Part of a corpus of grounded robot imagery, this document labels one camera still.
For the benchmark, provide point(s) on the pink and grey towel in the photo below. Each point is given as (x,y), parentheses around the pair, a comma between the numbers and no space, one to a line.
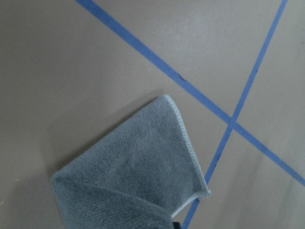
(139,176)

